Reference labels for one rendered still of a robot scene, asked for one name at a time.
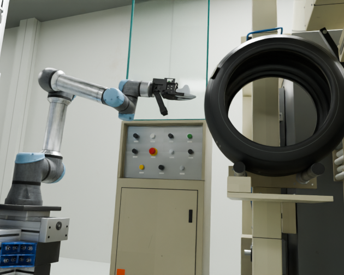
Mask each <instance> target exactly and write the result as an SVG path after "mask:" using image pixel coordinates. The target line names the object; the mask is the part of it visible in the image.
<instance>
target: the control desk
mask: <svg viewBox="0 0 344 275"><path fill-rule="evenodd" d="M211 179H212V135H211V133H210V131H209V129H208V126H207V123H206V120H156V121H121V135H120V148H119V155H118V169H117V184H116V197H115V211H114V224H113V232H112V245H111V259H110V272H109V275H117V269H124V270H125V273H124V275H210V227H211Z"/></svg>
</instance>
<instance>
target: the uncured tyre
mask: <svg viewBox="0 0 344 275"><path fill-rule="evenodd" d="M266 77H277V78H282V79H286V80H289V81H291V82H293V83H295V84H297V85H298V86H300V87H301V88H302V89H303V90H304V91H305V92H306V93H307V94H308V95H309V97H310V98H311V100H312V102H313V104H314V107H315V111H316V126H315V129H314V132H313V134H312V136H311V137H309V138H308V139H306V140H304V141H302V142H300V143H297V144H294V145H289V146H281V147H275V146H266V145H262V144H259V143H256V142H254V141H252V140H250V139H248V138H247V137H245V136H244V135H242V134H241V133H240V132H239V131H238V130H237V129H236V128H235V127H234V126H233V124H232V122H231V121H230V119H229V117H228V114H229V108H230V105H231V103H232V101H233V99H234V97H235V96H236V94H237V93H238V92H239V91H240V90H241V89H242V88H243V87H245V86H246V85H248V84H249V83H251V82H253V81H256V80H258V79H262V78H266ZM204 114H205V119H206V123H207V126H208V129H209V131H210V133H211V135H212V137H213V140H214V142H215V141H216V140H217V142H218V143H219V144H220V145H221V146H222V148H220V147H219V146H218V144H217V143H216V142H215V143H216V145H217V147H218V148H219V149H220V151H221V152H222V153H223V154H224V155H225V157H226V158H228V159H229V160H230V161H231V162H232V163H233V164H234V163H236V162H243V163H244V165H245V170H246V171H248V172H251V173H253V174H256V175H261V176H269V177H281V176H289V175H293V174H297V173H299V172H302V171H304V170H306V169H307V168H309V167H310V166H311V165H313V164H314V163H318V162H319V161H321V160H322V159H324V158H325V157H327V156H328V155H329V154H330V153H331V152H332V151H333V150H334V149H335V148H336V147H337V146H338V145H339V144H340V142H341V141H342V139H343V138H344V68H343V66H342V65H341V63H340V62H339V61H338V60H337V59H336V58H335V57H334V56H333V55H332V54H331V53H330V52H329V51H328V50H326V49H325V48H324V47H322V46H320V45H319V44H317V43H315V42H313V41H310V40H308V39H305V38H302V37H297V36H294V35H286V34H273V35H265V36H262V37H257V38H254V39H251V40H249V41H246V42H244V43H242V44H241V45H239V46H237V47H236V48H234V49H233V50H231V51H230V52H229V53H228V54H227V55H226V56H224V57H223V59H222V60H221V61H220V62H219V65H218V67H217V69H216V71H215V73H214V74H213V76H212V77H211V78H210V79H209V81H208V83H207V87H206V90H205V96H204ZM256 171H258V172H262V173H258V172H256Z"/></svg>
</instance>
